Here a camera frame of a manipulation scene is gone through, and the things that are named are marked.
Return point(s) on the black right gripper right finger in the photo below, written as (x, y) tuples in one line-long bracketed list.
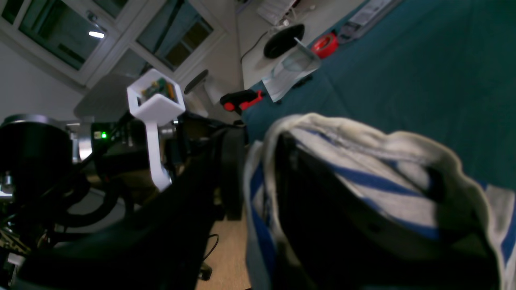
[(343, 243)]

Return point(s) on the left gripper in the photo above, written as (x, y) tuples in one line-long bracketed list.
[(161, 149)]

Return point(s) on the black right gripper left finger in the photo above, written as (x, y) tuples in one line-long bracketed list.
[(162, 245)]

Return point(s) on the blue white striped T-shirt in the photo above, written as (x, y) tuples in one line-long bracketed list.
[(404, 175)]

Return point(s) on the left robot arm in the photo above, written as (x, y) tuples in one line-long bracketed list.
[(36, 161)]

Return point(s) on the orange black clamp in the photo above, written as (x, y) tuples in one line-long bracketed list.
[(242, 100)]

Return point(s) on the orange tape roll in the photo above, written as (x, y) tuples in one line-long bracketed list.
[(325, 46)]

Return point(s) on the black computer mouse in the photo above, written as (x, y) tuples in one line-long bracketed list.
[(283, 41)]

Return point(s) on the teal table cloth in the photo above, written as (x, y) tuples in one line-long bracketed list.
[(445, 69)]

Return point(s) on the clear packaged tool box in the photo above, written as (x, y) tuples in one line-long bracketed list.
[(365, 19)]

